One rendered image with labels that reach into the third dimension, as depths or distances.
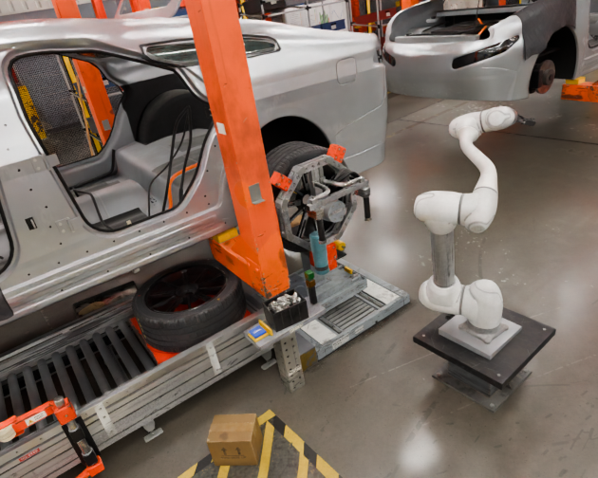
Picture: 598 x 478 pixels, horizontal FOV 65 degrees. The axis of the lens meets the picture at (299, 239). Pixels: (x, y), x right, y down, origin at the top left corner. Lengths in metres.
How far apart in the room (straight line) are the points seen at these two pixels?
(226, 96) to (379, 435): 1.77
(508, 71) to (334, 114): 2.16
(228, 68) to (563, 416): 2.25
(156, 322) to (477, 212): 1.76
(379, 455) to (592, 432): 0.98
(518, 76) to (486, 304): 2.97
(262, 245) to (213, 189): 0.57
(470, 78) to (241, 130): 3.08
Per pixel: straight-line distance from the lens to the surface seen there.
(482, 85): 4.92
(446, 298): 2.42
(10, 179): 2.55
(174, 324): 2.70
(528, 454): 2.54
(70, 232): 2.64
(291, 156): 2.68
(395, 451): 2.48
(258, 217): 2.37
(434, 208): 2.01
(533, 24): 4.99
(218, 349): 2.68
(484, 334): 2.53
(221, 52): 2.16
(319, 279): 3.16
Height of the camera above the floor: 1.99
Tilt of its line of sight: 28 degrees down
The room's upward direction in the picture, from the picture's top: 10 degrees counter-clockwise
